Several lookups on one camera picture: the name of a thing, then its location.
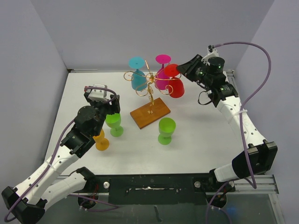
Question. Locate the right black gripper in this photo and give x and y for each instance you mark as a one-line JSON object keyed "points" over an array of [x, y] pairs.
{"points": [[188, 68]]}

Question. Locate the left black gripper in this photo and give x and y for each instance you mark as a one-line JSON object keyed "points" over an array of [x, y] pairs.
{"points": [[112, 108]]}

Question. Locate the green wine glass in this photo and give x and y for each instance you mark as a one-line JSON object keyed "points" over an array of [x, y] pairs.
{"points": [[114, 122], [166, 128]]}

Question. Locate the red wine glass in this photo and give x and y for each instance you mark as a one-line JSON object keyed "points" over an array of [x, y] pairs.
{"points": [[175, 85]]}

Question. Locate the magenta wine glass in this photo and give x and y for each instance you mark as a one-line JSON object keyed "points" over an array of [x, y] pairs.
{"points": [[161, 80]]}

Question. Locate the blue wine glass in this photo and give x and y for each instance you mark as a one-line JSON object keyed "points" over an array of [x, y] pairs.
{"points": [[139, 80]]}

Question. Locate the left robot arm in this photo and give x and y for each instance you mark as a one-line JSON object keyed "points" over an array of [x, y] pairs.
{"points": [[29, 200]]}

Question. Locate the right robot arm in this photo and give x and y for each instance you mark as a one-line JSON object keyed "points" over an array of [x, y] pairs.
{"points": [[258, 153]]}

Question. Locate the wooden rack base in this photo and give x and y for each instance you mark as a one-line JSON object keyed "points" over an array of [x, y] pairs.
{"points": [[148, 113]]}

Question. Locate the orange wine glass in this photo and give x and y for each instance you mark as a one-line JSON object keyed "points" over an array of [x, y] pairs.
{"points": [[101, 143]]}

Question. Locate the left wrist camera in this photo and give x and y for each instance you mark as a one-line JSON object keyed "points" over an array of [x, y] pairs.
{"points": [[97, 95]]}

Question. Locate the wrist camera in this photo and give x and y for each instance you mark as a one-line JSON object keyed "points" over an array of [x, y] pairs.
{"points": [[211, 52], [97, 95]]}

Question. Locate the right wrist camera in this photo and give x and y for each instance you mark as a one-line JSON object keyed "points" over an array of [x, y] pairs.
{"points": [[211, 52]]}

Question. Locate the gold wire glass rack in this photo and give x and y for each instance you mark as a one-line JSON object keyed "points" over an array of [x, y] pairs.
{"points": [[150, 76]]}

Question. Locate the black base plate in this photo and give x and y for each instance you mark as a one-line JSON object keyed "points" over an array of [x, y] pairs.
{"points": [[162, 189]]}

